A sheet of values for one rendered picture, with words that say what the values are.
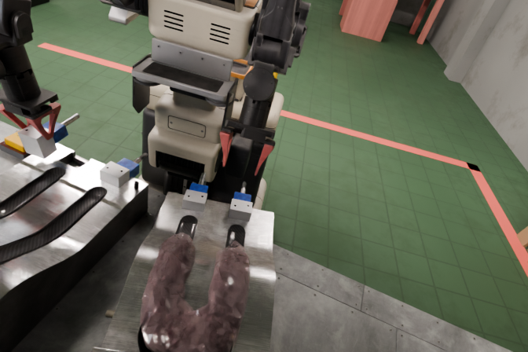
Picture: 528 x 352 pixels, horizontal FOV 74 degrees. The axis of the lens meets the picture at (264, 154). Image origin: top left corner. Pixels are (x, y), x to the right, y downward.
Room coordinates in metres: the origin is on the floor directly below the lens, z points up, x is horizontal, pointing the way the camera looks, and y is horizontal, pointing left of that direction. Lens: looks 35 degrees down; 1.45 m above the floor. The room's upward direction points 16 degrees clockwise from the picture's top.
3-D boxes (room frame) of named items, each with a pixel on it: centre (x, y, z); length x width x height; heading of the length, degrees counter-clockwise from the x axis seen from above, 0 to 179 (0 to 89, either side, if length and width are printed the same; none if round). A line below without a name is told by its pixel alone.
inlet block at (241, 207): (0.63, 0.02, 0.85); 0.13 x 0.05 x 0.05; 6
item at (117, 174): (0.60, 0.30, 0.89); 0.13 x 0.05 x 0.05; 168
